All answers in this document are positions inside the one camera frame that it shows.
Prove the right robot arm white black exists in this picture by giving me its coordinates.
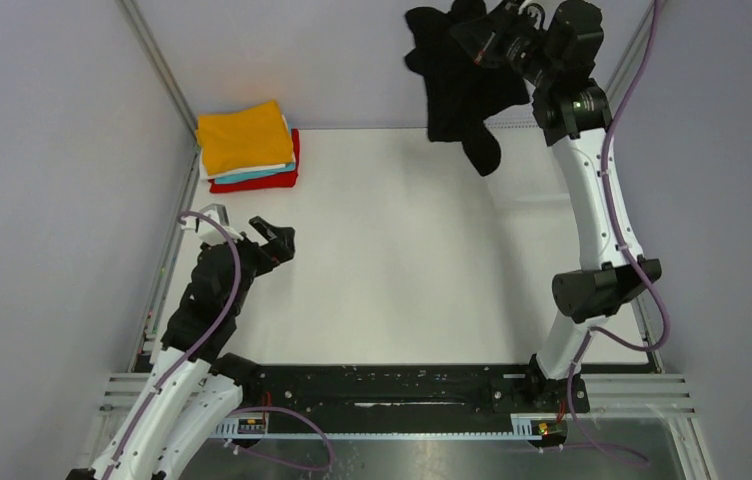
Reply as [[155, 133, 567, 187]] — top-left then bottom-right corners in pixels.
[[450, 1, 662, 414]]

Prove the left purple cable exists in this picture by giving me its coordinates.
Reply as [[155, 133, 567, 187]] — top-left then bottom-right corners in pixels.
[[100, 210, 336, 480]]

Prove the white slotted cable duct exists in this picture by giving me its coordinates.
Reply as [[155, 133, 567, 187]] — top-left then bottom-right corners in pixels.
[[209, 417, 543, 441]]

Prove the black t shirt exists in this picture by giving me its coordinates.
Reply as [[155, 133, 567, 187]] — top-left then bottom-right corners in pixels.
[[404, 1, 530, 177]]

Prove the red folded t shirt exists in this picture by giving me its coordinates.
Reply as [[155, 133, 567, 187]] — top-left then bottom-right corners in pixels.
[[209, 129, 300, 194]]

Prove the left small electronics module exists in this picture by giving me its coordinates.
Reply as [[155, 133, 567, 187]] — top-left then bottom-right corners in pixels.
[[236, 417, 267, 436]]

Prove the white plastic basket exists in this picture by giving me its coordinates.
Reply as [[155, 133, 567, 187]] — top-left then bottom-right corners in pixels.
[[485, 117, 556, 206]]

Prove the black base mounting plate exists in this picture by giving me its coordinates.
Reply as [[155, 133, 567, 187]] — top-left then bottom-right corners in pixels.
[[211, 354, 564, 434]]

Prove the white folded t shirt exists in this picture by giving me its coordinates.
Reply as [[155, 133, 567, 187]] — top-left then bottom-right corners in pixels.
[[198, 115, 297, 181]]

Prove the orange folded t shirt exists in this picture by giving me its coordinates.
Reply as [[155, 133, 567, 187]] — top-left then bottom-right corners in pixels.
[[195, 100, 296, 178]]

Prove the teal folded t shirt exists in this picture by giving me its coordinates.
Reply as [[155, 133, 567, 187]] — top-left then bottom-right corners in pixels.
[[207, 152, 298, 185]]

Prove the small electronics module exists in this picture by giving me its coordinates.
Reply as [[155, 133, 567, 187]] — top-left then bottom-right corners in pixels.
[[236, 417, 267, 436], [532, 421, 567, 438]]

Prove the right small electronics module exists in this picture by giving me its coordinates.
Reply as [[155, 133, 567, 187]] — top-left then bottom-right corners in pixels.
[[532, 421, 567, 438]]

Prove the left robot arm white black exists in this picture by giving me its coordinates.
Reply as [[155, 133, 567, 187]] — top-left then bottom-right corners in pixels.
[[67, 211, 296, 479]]

